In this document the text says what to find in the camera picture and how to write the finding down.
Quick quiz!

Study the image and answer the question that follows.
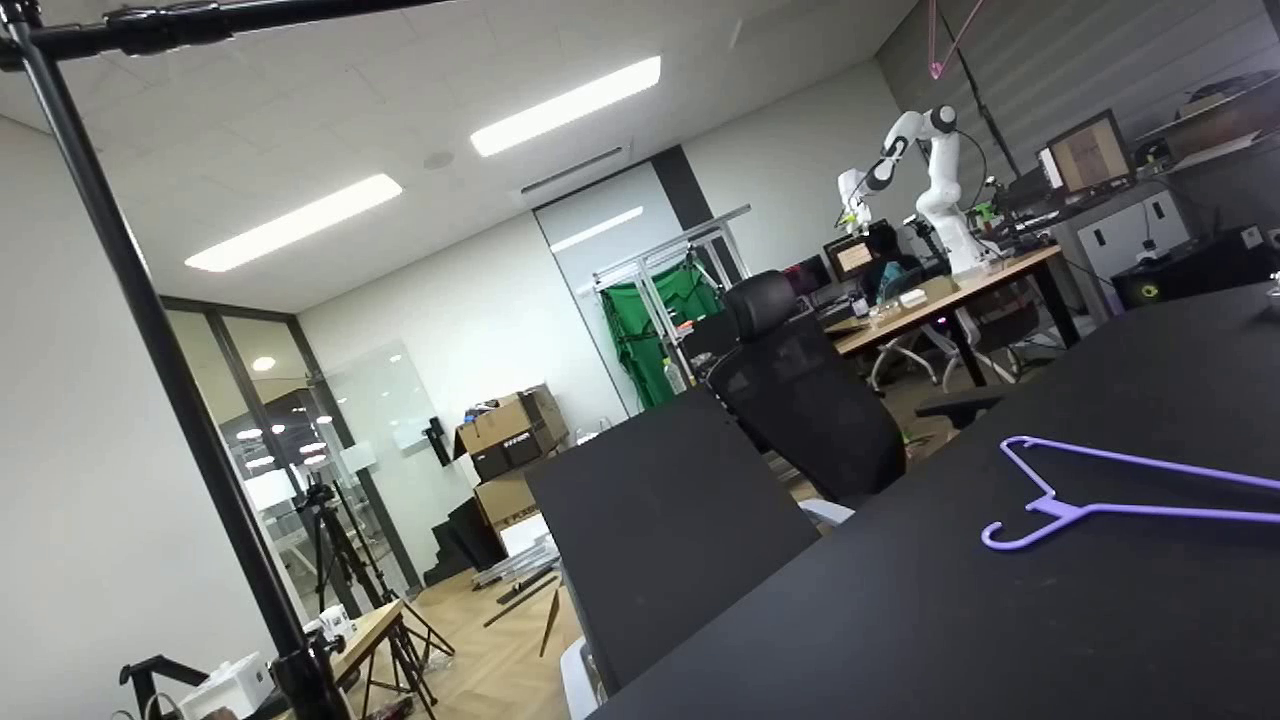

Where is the pink hanger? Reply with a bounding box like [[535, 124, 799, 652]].
[[926, 0, 987, 81]]

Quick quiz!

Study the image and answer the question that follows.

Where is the purple hanger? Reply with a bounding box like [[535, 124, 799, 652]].
[[980, 435, 1280, 553]]

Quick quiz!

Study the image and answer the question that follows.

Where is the green cloth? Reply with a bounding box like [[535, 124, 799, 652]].
[[600, 262, 725, 412]]

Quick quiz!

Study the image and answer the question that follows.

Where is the stack of cardboard boxes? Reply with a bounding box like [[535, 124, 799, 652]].
[[453, 384, 572, 533]]

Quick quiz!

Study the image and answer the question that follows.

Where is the black board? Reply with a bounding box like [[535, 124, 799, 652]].
[[524, 385, 823, 697]]

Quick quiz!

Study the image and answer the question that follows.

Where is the black office chair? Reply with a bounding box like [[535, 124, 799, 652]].
[[704, 270, 1013, 503]]

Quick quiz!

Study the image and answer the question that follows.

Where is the monitor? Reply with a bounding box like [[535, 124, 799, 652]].
[[1038, 108, 1137, 197], [822, 232, 883, 283]]

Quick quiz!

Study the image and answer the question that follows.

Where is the ceiling light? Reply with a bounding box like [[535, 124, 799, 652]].
[[469, 55, 663, 159], [183, 173, 404, 274]]

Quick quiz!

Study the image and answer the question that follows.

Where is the person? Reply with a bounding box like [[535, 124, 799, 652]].
[[860, 222, 927, 306]]

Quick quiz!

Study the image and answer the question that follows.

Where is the small wooden table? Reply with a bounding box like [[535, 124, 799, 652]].
[[328, 599, 409, 693]]

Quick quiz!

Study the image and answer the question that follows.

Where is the white cabinet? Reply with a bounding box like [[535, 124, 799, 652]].
[[1052, 185, 1197, 323]]

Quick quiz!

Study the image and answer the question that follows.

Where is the white box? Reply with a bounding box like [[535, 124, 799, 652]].
[[178, 651, 277, 720]]

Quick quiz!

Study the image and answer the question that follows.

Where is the black box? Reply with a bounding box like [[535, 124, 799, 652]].
[[1110, 225, 1280, 312]]

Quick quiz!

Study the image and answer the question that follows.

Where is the shelf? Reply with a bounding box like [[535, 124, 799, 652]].
[[1134, 70, 1280, 167]]

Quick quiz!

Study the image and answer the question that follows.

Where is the aluminium frame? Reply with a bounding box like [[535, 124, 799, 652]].
[[591, 204, 754, 403]]

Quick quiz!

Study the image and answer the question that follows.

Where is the camera on tripod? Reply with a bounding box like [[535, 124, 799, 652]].
[[297, 478, 458, 720]]

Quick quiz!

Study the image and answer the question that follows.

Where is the black clothes rail stand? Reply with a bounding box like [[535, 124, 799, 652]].
[[0, 0, 453, 720]]

